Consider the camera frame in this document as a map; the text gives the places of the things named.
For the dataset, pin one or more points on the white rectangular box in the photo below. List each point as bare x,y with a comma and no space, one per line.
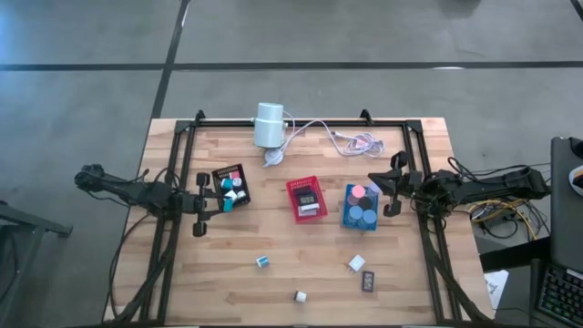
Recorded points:
309,209

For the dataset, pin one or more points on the backlit computer keyboard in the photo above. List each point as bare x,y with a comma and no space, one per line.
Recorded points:
562,296

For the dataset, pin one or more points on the white orange desk object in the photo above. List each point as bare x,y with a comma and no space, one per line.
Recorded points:
578,180

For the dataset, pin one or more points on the grey side table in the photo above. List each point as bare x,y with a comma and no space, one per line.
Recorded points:
27,223

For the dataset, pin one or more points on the white paper sheet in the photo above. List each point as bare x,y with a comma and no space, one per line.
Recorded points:
496,284

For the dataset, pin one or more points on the small black desk object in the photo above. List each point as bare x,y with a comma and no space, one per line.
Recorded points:
577,146

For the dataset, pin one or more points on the white charger black band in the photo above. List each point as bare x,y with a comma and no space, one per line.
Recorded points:
300,296
242,195

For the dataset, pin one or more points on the black aluminium rig frame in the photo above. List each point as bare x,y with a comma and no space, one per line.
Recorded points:
228,123

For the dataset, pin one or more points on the black hourglass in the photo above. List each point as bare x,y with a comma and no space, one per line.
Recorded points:
365,202

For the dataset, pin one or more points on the teal power bank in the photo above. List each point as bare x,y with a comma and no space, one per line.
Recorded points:
228,205

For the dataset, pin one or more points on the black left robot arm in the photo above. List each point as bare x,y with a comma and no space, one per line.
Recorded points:
136,193

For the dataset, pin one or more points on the blue plastic basket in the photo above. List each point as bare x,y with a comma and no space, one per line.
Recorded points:
347,189

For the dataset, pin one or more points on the red plastic basket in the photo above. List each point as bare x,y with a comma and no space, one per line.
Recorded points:
322,200

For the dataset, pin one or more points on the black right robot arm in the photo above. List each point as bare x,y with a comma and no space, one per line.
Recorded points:
492,187

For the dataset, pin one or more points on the pink hourglass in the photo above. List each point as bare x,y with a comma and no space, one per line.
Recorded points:
358,191

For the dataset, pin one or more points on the black plastic basket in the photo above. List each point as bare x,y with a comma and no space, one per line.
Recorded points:
218,173

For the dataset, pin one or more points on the white cylindrical lamp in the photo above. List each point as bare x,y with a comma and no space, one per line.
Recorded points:
268,125

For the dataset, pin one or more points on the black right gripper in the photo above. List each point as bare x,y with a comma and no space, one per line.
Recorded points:
403,187

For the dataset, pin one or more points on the black operator desk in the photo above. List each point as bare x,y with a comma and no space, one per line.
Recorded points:
565,228

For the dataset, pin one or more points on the teal white USB charger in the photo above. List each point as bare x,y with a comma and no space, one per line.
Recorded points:
262,261
226,183

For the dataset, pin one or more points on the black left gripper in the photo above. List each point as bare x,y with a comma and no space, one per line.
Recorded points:
198,202

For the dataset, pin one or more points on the pink USB charger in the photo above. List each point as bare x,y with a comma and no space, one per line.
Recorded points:
234,175

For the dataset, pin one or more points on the purple and white device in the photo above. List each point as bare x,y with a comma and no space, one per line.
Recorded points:
368,280

